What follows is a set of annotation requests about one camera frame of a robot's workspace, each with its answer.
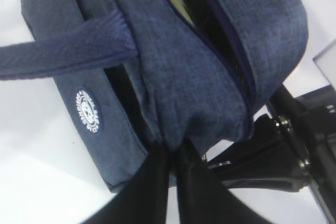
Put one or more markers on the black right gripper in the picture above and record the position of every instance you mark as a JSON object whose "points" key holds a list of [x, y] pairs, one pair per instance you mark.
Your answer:
{"points": [[292, 148]]}

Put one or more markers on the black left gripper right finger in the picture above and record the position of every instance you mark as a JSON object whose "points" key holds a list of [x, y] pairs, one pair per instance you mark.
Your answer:
{"points": [[204, 199]]}

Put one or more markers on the dark blue lunch bag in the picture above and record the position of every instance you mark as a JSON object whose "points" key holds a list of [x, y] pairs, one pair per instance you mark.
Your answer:
{"points": [[132, 73]]}

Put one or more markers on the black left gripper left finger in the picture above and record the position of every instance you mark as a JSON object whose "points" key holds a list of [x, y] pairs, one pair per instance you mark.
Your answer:
{"points": [[144, 198]]}

